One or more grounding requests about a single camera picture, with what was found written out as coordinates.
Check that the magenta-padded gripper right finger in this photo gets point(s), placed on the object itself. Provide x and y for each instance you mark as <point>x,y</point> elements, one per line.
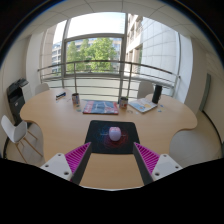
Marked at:
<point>164,165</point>

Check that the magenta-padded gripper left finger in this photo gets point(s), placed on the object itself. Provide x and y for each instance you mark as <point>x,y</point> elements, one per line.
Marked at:
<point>59,165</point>

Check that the lilac pink computer mouse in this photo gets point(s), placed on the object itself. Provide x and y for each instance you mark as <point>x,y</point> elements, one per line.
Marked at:
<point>115,133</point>

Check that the black mouse pad red-blue print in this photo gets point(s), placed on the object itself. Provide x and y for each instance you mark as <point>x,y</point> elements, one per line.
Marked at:
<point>98,136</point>

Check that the white chair with wooden legs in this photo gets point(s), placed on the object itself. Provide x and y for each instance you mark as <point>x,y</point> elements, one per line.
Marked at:
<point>12,130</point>

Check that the light blue open booklet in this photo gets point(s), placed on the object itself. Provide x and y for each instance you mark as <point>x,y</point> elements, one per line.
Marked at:
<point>142,105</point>

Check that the printed drink can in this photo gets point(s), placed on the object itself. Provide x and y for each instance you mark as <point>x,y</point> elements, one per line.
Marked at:
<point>75,99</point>

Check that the red and blue magazine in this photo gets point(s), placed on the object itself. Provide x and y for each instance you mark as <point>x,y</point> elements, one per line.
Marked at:
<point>101,107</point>

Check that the black cylinder speaker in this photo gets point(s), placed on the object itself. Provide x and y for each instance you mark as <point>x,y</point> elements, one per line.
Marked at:
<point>157,94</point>

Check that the white shell chair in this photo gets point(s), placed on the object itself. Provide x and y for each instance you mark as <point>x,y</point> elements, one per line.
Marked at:
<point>41,88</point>
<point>145,89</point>

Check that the grey door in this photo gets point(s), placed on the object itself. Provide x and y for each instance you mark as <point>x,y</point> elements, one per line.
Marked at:
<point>205,93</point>

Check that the grey metal balcony railing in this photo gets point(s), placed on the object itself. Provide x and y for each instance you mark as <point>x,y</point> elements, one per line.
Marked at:
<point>100,61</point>

